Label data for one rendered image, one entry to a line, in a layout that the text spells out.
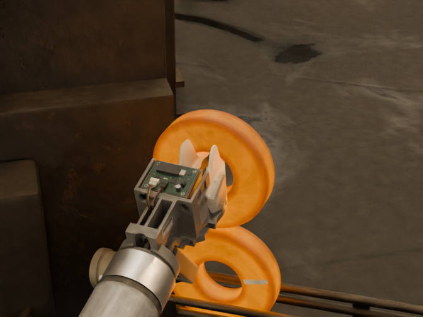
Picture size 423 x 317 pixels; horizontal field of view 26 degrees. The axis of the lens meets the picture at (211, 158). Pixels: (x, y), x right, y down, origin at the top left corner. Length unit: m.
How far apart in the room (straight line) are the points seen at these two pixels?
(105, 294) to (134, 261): 0.05
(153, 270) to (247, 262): 0.24
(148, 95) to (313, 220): 1.32
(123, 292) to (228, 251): 0.27
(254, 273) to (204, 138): 0.19
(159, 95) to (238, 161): 0.25
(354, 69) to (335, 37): 0.29
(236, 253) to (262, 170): 0.13
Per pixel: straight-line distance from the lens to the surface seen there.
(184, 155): 1.10
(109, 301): 0.95
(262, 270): 1.19
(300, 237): 2.51
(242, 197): 1.14
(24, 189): 1.27
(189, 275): 1.12
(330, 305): 1.24
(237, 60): 3.47
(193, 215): 1.02
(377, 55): 3.57
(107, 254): 1.31
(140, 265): 0.97
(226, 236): 1.18
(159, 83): 1.36
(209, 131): 1.11
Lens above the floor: 1.48
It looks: 31 degrees down
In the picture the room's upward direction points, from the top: straight up
